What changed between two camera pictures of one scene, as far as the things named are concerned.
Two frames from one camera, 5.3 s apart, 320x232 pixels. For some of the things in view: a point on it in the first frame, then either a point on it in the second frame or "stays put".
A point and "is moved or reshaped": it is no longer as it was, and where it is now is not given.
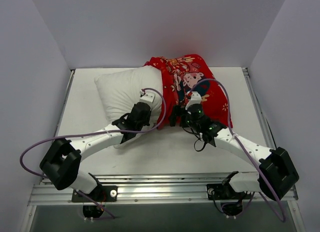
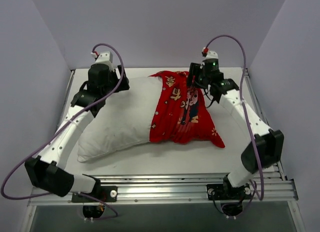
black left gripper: [144, 107] → [122, 80]
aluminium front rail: [176, 189] stays put
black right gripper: [180, 114] → [192, 73]
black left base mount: [102, 193] stays put
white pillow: [120, 90] is moved or reshaped
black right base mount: [231, 202] stays put
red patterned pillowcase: [190, 74] is moved or reshaped
